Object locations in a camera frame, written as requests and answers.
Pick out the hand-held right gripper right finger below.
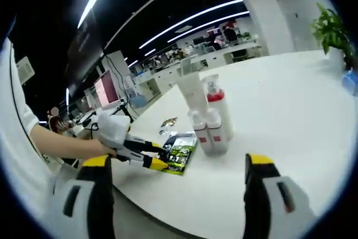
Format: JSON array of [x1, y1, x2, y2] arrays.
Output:
[[243, 153, 316, 239]]

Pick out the blue water jug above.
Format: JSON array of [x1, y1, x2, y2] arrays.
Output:
[[130, 94, 147, 110]]

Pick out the green potted plant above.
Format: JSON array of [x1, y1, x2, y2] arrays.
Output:
[[309, 2, 356, 69]]

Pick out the large dark wall screen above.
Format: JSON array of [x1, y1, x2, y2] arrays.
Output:
[[65, 12, 105, 96]]

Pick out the green black skincare sachet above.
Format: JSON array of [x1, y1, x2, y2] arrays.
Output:
[[161, 131, 199, 177]]

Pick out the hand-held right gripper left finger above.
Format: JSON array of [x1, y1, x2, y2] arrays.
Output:
[[52, 153, 116, 239]]

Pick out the white skincare tube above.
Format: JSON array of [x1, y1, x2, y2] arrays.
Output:
[[178, 56, 210, 118]]

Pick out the black device cable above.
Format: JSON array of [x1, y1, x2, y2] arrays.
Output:
[[9, 40, 43, 157]]

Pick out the person's left hand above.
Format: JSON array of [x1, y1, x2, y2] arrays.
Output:
[[89, 140, 119, 158]]

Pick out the person in white shirt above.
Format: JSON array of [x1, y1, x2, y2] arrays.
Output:
[[0, 39, 67, 223]]

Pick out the white office counter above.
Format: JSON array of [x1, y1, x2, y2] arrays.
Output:
[[133, 42, 264, 102]]

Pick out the gold skincare sachet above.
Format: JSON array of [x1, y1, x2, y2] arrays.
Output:
[[160, 116, 179, 128]]

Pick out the ceiling air conditioner unit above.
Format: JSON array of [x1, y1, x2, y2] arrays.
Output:
[[16, 55, 36, 85]]

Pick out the tall red-banded skincare bottle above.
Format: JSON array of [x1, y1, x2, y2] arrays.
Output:
[[201, 74, 235, 140]]

